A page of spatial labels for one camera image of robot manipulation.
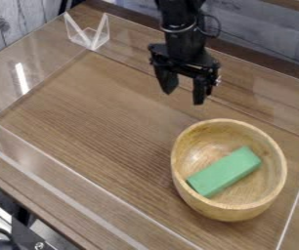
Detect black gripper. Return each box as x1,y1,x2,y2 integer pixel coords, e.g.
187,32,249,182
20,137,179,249
148,25,220,105

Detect wooden bowl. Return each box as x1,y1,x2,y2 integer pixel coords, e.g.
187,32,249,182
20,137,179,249
171,118,288,222

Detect green rectangular block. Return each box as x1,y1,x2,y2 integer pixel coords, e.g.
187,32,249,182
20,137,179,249
187,146,263,198

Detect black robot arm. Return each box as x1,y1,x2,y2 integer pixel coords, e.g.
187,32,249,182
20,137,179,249
148,0,221,105

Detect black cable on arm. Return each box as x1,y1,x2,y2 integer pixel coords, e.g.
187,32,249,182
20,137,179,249
197,13,223,39

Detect clear acrylic corner bracket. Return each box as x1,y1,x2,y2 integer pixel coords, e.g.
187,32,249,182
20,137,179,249
64,13,109,51

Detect clear acrylic wall panels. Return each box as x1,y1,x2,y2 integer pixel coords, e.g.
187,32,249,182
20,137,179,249
0,18,299,250

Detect black table leg bracket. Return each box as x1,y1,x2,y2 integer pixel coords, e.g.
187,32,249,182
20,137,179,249
0,207,58,250

